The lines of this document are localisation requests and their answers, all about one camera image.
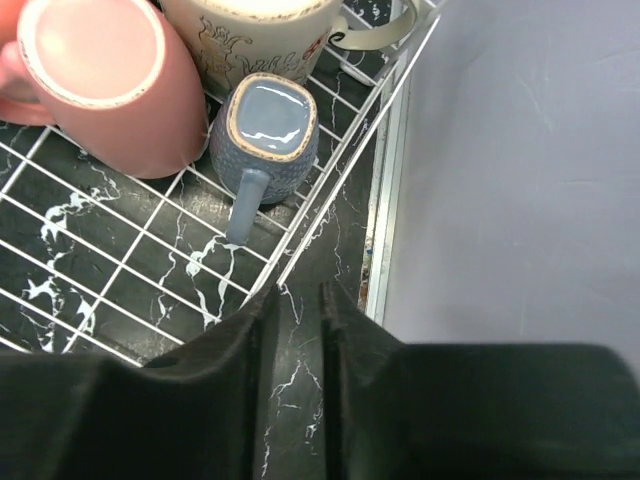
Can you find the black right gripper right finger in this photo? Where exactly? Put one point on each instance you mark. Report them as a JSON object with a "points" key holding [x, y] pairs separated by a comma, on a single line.
{"points": [[397, 410]]}

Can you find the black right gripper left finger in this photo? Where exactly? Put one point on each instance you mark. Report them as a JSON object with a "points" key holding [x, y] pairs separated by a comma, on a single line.
{"points": [[195, 412]]}

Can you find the small white cup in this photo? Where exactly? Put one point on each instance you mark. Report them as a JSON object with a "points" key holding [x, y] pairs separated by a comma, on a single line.
{"points": [[263, 144]]}

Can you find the pink mug white inside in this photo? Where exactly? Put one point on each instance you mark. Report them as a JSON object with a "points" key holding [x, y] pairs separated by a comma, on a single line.
{"points": [[113, 75]]}

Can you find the green-inside mushroom pattern mug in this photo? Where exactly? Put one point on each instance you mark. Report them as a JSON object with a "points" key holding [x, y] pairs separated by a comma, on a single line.
{"points": [[230, 40]]}

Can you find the white wire dish rack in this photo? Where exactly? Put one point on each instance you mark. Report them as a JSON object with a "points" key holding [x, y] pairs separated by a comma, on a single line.
{"points": [[93, 260]]}

